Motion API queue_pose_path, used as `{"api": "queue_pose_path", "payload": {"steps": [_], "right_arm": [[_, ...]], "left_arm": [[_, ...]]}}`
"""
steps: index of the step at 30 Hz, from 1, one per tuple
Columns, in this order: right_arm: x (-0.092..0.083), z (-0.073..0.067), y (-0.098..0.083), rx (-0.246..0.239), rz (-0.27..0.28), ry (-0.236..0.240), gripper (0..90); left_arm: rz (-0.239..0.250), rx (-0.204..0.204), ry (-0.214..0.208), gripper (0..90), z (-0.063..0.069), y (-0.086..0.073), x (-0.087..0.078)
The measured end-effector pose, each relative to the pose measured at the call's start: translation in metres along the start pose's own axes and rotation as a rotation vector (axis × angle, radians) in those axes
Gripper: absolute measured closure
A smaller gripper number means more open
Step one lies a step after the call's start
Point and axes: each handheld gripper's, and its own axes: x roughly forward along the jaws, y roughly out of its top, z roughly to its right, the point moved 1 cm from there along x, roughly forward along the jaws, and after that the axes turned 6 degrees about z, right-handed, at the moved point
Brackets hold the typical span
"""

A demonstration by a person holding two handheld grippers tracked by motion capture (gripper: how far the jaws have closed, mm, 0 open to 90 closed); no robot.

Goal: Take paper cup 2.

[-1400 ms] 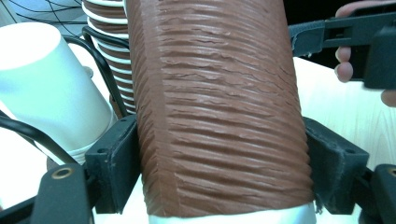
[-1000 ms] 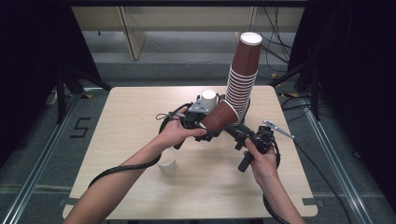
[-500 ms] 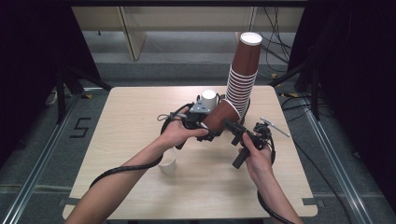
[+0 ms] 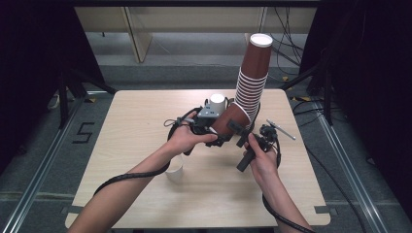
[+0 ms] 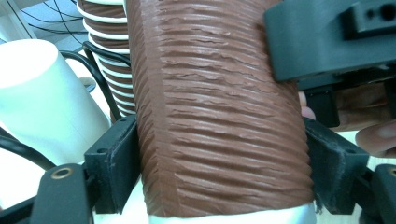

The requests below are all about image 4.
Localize stack of white cups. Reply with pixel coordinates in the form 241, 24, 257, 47
209, 93, 228, 115

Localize bundle of black cables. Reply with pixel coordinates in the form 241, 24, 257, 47
269, 7, 308, 77

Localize black metal stand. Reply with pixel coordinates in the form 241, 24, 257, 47
280, 48, 335, 126
57, 68, 118, 130

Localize black tape strip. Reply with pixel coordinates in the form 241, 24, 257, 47
60, 205, 85, 216
314, 205, 338, 216

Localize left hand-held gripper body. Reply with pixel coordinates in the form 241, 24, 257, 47
189, 104, 228, 138

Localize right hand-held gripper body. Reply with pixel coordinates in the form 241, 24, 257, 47
252, 118, 297, 153

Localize brown paper cup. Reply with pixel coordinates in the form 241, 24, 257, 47
211, 101, 253, 137

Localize thin black floor cable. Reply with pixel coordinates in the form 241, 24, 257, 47
304, 146, 367, 233

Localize metal floor rail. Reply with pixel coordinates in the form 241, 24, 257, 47
314, 102, 387, 233
0, 93, 98, 233

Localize person's right hand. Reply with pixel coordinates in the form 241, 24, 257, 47
244, 132, 281, 189

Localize beige wooden cabinet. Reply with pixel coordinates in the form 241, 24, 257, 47
74, 7, 318, 64

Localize left hand-held gripper black cable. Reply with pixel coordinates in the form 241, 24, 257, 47
92, 106, 202, 197

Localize stack of brown cups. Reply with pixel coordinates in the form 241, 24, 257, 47
234, 32, 274, 123

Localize black curtain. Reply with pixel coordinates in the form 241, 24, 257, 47
298, 0, 412, 222
0, 0, 105, 173

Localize black double cup holder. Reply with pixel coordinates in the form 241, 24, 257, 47
202, 96, 262, 138

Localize white paper cup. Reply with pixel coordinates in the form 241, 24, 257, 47
164, 153, 185, 185

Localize person's left hand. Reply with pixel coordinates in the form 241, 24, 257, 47
167, 111, 219, 156

